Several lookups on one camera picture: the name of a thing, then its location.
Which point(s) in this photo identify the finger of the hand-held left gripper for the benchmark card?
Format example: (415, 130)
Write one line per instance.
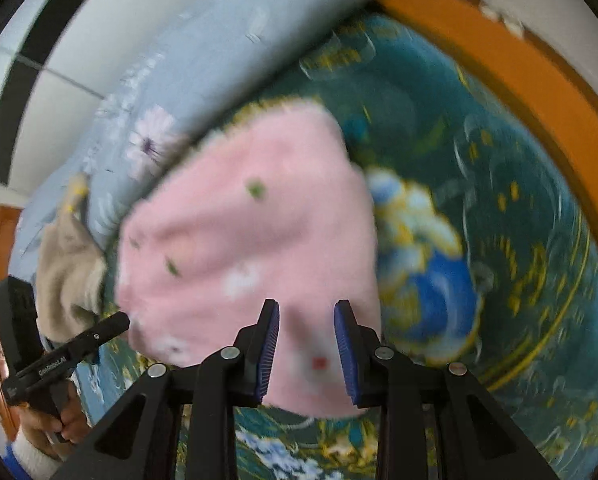
(109, 325)

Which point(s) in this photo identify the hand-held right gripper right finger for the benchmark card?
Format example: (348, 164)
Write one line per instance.
(345, 350)

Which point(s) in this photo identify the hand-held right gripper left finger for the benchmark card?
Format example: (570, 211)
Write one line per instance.
(269, 350)

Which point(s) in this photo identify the pink floral fleece garment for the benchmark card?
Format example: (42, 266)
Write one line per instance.
(254, 220)

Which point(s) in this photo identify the person's left forearm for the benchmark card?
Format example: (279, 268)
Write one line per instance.
(29, 462)

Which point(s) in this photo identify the person's left hand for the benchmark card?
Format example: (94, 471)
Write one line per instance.
(71, 425)

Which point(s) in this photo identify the beige garment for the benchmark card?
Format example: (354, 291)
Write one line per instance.
(64, 275)

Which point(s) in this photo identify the teal floral bedsheet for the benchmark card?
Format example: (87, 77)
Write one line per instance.
(529, 260)

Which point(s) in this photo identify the grey floral duvet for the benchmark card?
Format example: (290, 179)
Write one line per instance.
(204, 60)

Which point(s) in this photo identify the white and black wardrobe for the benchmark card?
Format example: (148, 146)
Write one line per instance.
(104, 35)

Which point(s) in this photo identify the wooden bed frame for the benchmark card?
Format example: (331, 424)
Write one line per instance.
(504, 45)

